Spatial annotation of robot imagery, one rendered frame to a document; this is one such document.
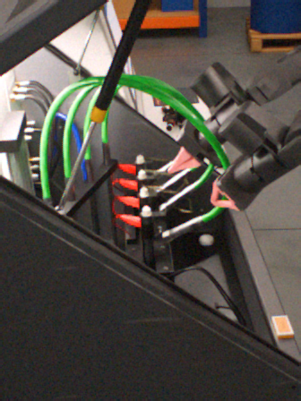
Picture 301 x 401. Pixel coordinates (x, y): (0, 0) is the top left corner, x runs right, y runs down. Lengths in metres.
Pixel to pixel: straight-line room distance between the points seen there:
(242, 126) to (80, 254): 0.31
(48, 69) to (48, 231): 0.66
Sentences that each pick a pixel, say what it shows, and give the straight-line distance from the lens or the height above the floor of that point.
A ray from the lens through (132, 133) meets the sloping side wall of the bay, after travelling 1.49.
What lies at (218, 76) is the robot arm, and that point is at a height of 1.39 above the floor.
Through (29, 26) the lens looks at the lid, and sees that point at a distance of 0.70.
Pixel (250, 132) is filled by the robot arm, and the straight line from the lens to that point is 0.91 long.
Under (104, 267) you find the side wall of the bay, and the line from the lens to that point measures 0.87.
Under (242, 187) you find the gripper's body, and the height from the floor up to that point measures 1.27.
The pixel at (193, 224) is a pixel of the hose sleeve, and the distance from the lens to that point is 1.11.
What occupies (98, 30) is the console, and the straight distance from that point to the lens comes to 1.44.
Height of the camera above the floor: 1.76
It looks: 32 degrees down
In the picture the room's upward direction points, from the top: 4 degrees counter-clockwise
